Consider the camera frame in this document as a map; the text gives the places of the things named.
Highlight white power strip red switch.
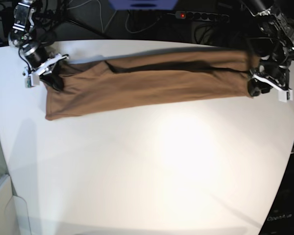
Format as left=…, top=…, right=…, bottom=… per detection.
left=173, top=11, right=230, bottom=23

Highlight white grey cables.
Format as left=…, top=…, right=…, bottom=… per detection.
left=95, top=0, right=162, bottom=35

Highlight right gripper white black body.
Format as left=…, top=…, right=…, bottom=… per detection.
left=22, top=46, right=69, bottom=88

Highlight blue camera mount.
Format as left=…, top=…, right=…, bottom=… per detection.
left=109, top=0, right=178, bottom=10

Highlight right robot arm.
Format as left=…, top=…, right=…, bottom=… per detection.
left=8, top=0, right=68, bottom=92

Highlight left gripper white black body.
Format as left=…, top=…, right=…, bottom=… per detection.
left=250, top=61, right=293, bottom=102

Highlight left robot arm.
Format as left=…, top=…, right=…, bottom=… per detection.
left=241, top=0, right=294, bottom=102

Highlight black OpenArm base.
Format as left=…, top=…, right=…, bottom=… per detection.
left=259, top=153, right=294, bottom=235

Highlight brown T-shirt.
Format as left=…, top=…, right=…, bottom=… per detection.
left=45, top=50, right=260, bottom=120

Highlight white bin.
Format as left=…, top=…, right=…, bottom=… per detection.
left=0, top=174, right=32, bottom=235

